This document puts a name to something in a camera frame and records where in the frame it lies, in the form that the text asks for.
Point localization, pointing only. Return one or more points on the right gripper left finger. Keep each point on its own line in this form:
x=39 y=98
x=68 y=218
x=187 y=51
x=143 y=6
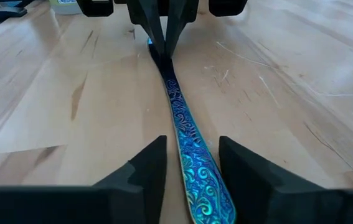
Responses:
x=101 y=205

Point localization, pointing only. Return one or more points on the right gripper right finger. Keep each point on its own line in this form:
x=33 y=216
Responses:
x=272 y=202

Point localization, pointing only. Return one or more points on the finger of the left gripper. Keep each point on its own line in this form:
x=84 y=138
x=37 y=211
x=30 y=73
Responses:
x=154 y=28
x=176 y=28

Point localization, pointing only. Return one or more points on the iridescent rainbow knife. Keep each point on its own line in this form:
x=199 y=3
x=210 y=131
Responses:
x=195 y=155

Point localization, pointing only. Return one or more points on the clear plastic bottle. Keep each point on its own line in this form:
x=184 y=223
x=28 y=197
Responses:
x=65 y=7

